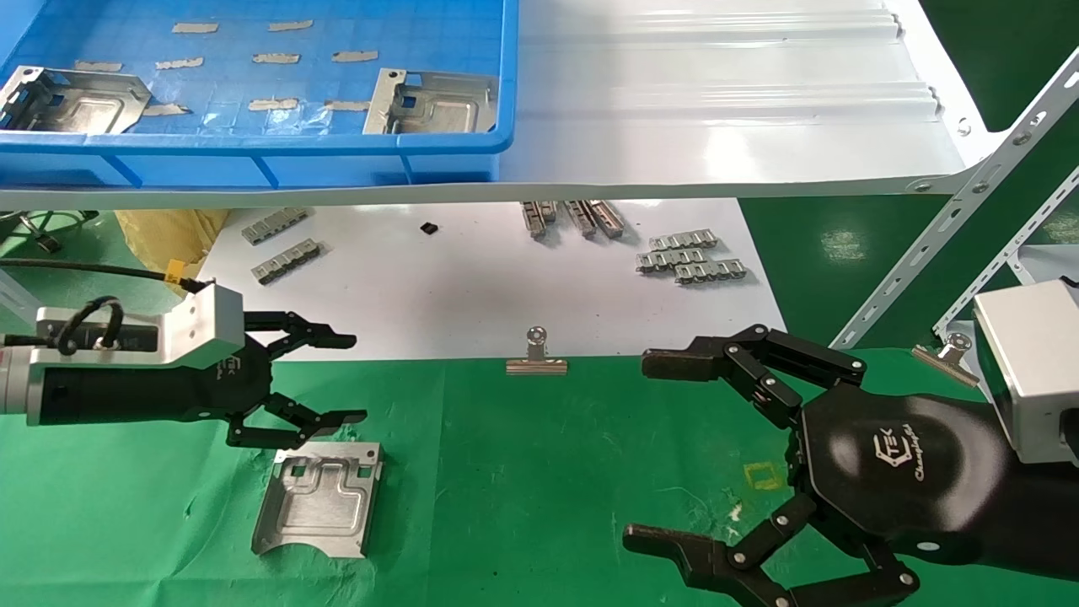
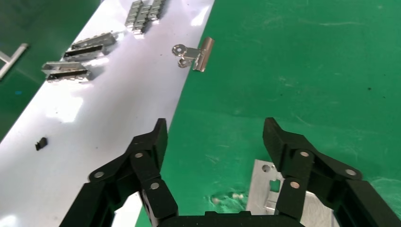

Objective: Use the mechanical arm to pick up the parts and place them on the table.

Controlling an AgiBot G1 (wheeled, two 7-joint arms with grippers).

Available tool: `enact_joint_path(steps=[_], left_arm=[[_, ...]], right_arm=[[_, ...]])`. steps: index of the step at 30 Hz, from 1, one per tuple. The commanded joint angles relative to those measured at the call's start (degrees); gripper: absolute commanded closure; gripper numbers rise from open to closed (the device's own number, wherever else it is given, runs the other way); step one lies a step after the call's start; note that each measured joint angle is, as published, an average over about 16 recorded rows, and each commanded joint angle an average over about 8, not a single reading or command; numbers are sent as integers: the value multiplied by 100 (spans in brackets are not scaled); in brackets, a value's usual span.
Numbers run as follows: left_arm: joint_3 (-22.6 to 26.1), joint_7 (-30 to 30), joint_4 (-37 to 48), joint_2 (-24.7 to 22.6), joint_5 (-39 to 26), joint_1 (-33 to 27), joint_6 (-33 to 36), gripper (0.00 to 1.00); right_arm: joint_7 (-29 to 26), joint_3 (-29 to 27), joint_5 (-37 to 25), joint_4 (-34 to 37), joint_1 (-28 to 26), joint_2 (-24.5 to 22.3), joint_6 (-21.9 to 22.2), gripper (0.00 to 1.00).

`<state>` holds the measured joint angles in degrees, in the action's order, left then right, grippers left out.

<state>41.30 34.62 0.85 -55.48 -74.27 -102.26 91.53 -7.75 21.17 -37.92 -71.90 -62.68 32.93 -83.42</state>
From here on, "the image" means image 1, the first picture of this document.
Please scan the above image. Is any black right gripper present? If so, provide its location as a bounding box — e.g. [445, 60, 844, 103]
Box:
[622, 325, 1079, 607]

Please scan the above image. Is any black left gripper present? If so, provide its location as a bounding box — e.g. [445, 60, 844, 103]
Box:
[42, 310, 368, 450]

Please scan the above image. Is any stamped metal bracket part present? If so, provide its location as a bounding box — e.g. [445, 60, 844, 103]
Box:
[250, 440, 385, 560]
[0, 66, 153, 137]
[362, 67, 498, 137]

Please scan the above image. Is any green table cloth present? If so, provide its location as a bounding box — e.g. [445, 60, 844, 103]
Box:
[0, 346, 1079, 607]

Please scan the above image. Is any silver binder clip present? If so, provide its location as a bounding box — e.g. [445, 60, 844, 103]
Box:
[910, 332, 984, 389]
[505, 327, 568, 376]

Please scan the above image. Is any yellow plastic bag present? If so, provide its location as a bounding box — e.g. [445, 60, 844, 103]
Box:
[113, 209, 230, 298]

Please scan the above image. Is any blue plastic bin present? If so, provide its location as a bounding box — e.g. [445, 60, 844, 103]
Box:
[0, 0, 518, 191]

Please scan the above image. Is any white metal shelf board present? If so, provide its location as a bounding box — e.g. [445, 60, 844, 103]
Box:
[0, 0, 1009, 212]

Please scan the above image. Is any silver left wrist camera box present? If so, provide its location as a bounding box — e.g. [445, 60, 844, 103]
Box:
[34, 282, 246, 373]

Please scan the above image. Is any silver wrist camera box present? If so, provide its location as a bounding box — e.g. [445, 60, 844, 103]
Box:
[972, 280, 1079, 467]
[34, 282, 246, 373]

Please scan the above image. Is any black cable with yellow tag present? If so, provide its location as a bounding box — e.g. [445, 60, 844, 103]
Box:
[0, 258, 208, 294]

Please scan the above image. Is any black looped cable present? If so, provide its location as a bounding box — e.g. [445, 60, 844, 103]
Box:
[54, 295, 126, 356]

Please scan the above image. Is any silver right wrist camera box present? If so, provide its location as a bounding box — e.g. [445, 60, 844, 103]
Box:
[972, 280, 1079, 467]

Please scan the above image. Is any white perforated shelf post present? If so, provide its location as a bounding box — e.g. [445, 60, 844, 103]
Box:
[829, 46, 1079, 351]
[931, 164, 1079, 338]

